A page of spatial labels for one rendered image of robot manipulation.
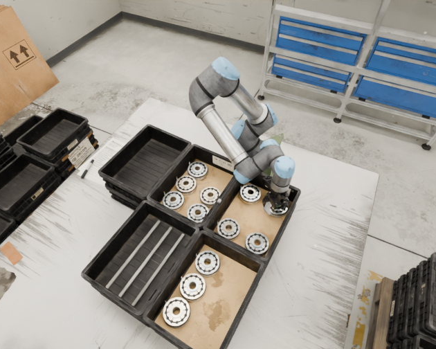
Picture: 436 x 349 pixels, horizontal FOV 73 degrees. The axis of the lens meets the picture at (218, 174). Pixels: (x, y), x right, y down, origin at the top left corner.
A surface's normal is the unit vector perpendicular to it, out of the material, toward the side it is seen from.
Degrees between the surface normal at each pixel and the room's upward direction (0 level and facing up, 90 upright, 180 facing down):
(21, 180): 0
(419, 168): 0
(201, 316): 0
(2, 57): 78
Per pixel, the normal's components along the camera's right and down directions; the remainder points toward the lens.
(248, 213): 0.00, -0.61
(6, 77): 0.86, 0.19
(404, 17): -0.44, 0.71
